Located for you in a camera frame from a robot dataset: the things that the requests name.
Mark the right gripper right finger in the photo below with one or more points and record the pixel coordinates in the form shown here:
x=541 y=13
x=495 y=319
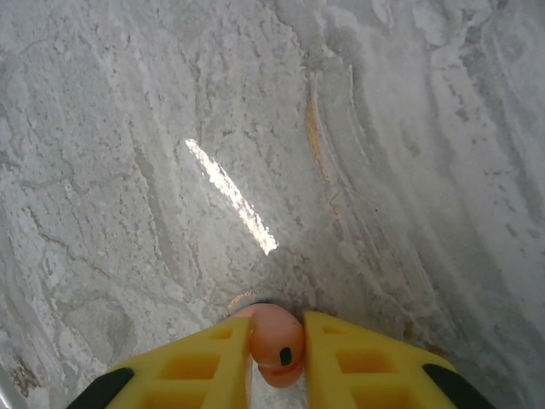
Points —
x=366 y=366

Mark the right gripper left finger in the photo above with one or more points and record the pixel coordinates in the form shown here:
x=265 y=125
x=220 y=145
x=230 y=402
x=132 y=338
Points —
x=191 y=366

